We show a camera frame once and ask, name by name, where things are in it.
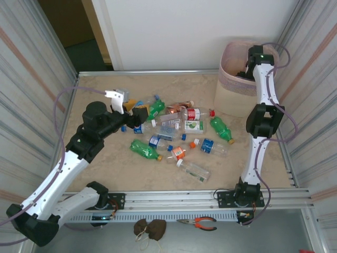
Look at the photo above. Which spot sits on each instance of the lime picture label bottle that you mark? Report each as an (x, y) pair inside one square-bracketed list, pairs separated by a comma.
[(193, 126)]

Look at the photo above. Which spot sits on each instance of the pink beige plastic bin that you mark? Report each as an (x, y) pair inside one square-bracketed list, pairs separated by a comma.
[(231, 100)]

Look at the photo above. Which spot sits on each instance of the aluminium table edge rail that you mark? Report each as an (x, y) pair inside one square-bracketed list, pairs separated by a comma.
[(147, 72)]

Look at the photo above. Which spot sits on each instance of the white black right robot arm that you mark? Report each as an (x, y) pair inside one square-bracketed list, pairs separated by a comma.
[(263, 87)]

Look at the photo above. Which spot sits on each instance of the small circuit board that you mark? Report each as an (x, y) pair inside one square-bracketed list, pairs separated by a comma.
[(101, 218), (245, 214)]

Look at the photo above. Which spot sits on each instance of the aluminium table side rail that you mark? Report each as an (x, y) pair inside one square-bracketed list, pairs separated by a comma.
[(76, 81), (290, 171)]

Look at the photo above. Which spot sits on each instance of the clear bottle solid blue label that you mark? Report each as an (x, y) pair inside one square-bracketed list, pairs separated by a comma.
[(155, 141)]

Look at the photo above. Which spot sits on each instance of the brown wooden door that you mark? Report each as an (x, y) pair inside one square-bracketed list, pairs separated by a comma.
[(65, 21)]

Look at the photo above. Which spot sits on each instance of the orange label bottle orange cap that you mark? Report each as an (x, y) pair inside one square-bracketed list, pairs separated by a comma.
[(178, 153)]

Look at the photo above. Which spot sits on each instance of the clear bottle green leaf label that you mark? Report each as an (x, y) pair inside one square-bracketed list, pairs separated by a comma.
[(194, 171)]

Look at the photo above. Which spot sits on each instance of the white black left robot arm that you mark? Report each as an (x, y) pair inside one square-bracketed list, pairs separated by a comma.
[(52, 182)]

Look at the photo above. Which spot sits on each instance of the red object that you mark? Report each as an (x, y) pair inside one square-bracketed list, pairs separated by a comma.
[(305, 251)]

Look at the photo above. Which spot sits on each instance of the clear bottle red label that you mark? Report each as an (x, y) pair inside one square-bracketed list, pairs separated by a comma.
[(193, 114)]

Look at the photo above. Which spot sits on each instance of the green bottle yellow cap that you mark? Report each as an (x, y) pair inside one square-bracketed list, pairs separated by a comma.
[(221, 129), (157, 108), (143, 149)]

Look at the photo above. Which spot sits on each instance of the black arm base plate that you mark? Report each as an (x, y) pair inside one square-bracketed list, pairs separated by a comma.
[(223, 199), (118, 199)]

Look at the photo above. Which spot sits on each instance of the brown cloth pouch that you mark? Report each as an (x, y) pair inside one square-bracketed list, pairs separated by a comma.
[(140, 227), (158, 229)]

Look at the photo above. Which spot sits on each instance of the copper brown label bottle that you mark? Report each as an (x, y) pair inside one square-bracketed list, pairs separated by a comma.
[(177, 108)]

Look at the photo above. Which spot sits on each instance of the clear bottle blue pattern label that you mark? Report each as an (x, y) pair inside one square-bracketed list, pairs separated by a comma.
[(166, 134)]

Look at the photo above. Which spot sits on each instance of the Pepsi bottle blue cap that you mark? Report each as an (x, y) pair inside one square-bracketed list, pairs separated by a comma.
[(138, 129)]

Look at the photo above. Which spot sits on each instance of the blue label bottle white cap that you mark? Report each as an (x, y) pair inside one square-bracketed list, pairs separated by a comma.
[(209, 146)]

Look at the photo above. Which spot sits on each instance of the white door frame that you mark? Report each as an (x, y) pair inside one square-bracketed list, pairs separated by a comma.
[(107, 31)]

